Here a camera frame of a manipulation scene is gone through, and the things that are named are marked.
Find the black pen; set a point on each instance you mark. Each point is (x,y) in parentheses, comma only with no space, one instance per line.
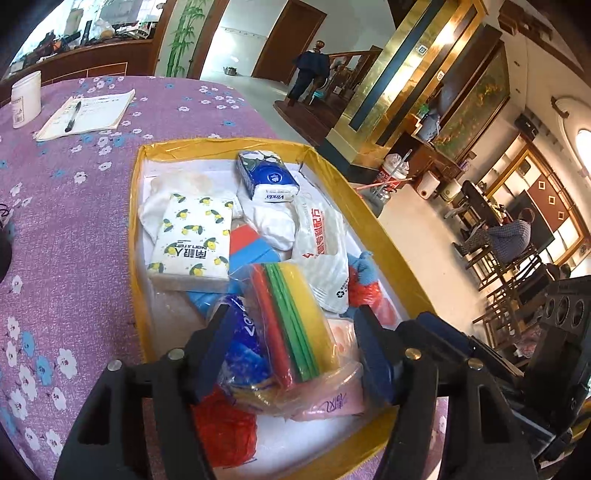
(73,117)

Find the white plastic jar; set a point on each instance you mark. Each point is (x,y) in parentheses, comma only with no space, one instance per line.
(25,99)

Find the wooden chair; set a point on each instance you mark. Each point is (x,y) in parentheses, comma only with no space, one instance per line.
(503,272)

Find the white cloth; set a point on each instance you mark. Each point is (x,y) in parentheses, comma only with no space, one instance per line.
(272,226)

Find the purple floral tablecloth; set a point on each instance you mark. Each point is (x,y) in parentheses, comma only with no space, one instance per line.
(69,207)

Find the light blue plastic bag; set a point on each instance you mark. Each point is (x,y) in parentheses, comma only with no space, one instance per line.
(205,300)

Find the golden pillar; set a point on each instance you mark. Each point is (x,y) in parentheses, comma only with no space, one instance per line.
(397,74)

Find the framed landscape painting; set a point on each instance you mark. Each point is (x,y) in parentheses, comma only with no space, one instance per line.
(475,101)

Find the white notebook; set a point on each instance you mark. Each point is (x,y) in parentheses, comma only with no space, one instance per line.
(101,110)

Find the blue white tissue pack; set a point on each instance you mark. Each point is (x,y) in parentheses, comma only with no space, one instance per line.
(268,177)

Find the orange and blue sponge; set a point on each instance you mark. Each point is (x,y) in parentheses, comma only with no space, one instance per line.
(251,251)

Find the wooden door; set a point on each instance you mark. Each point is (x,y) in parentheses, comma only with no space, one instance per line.
(286,41)

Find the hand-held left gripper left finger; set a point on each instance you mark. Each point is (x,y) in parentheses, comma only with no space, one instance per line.
(212,350)

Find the white plastic bag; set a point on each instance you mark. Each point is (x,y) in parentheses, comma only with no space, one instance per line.
(323,258)

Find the yellow box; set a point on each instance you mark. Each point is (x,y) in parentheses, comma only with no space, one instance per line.
(135,240)

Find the cluttered wooden counter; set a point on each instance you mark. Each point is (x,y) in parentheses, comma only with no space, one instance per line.
(92,62)

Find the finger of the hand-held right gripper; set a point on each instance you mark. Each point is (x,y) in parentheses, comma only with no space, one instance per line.
(438,337)

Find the colourful striped cloth pack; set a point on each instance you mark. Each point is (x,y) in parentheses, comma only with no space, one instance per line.
(295,318)

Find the red plastic bag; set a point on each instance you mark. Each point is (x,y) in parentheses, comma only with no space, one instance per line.
(369,295)

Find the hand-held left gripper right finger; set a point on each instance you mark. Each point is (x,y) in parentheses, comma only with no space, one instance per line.
(369,350)

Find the lemon print tissue pack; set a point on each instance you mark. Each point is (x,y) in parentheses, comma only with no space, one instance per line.
(194,235)

